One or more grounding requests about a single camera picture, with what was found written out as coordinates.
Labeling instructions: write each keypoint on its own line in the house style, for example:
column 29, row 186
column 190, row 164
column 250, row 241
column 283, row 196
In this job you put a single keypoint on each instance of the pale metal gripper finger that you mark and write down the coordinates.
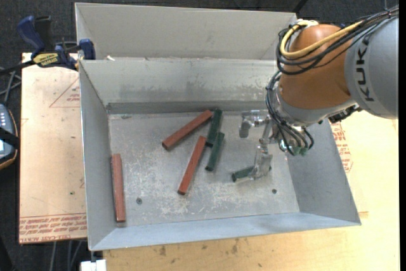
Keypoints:
column 245, row 181
column 263, row 163

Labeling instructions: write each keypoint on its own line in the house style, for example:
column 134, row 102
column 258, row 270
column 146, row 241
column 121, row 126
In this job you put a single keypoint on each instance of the dark green block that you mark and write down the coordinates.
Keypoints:
column 215, row 152
column 215, row 125
column 241, row 173

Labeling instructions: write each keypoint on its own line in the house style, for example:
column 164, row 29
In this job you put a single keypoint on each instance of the red-brown flat block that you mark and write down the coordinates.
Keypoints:
column 118, row 187
column 192, row 165
column 187, row 130

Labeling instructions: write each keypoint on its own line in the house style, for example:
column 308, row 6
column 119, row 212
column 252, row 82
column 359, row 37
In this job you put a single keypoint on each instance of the grey metal bin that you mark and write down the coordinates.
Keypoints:
column 152, row 168

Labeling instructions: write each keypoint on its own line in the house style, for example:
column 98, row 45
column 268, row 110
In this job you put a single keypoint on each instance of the brown cardboard board, red print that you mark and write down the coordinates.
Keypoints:
column 50, row 152

